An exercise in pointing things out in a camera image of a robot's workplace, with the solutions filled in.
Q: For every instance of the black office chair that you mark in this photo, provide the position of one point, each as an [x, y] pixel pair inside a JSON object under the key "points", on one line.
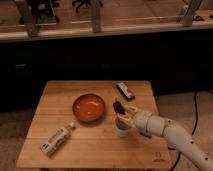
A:
{"points": [[38, 8]]}

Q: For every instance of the orange bowl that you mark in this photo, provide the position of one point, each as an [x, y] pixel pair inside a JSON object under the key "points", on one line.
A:
{"points": [[88, 107]]}

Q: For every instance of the white plastic bottle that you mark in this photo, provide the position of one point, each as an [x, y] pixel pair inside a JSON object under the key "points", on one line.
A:
{"points": [[59, 137]]}

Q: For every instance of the black office chair base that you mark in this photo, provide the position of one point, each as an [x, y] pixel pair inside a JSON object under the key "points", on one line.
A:
{"points": [[80, 3]]}

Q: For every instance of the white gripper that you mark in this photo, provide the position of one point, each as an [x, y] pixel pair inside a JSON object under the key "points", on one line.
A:
{"points": [[140, 120]]}

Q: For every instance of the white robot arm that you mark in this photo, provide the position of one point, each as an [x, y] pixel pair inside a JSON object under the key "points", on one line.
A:
{"points": [[171, 131]]}

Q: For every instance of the white ceramic cup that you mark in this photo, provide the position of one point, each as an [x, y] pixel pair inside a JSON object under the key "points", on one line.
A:
{"points": [[122, 129]]}

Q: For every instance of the dark snack bar packet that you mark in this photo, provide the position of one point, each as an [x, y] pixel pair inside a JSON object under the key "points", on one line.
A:
{"points": [[125, 91]]}

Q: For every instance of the wooden table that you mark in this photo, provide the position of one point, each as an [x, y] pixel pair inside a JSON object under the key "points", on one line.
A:
{"points": [[96, 145]]}

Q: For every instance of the dark red pepper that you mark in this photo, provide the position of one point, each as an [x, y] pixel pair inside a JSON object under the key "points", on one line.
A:
{"points": [[118, 107]]}

